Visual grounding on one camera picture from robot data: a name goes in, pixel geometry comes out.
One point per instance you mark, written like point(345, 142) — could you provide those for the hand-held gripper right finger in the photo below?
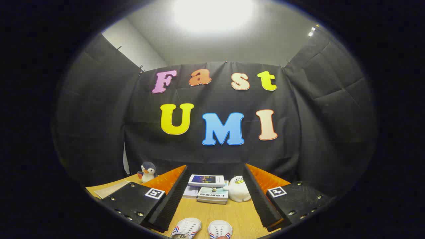
point(262, 205)

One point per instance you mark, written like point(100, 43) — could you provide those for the bright ceiling light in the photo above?
point(212, 15)

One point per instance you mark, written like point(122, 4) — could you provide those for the book with dark blue picture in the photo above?
point(206, 180)

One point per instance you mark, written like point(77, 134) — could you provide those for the white shoe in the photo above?
point(187, 225)
point(219, 229)

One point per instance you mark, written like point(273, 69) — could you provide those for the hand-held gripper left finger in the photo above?
point(169, 205)

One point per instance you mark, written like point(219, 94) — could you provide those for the book with pale blue cover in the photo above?
point(212, 193)

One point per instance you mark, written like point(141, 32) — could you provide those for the grey penguin plush toy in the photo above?
point(148, 171)

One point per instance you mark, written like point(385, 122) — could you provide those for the beige fabric storage box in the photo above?
point(111, 189)

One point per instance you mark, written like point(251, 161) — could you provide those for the thick dark-edged book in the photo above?
point(211, 201)

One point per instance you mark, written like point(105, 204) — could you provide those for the white duck plush toy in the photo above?
point(239, 192)

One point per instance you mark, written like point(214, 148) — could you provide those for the thin white booklet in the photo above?
point(191, 192)

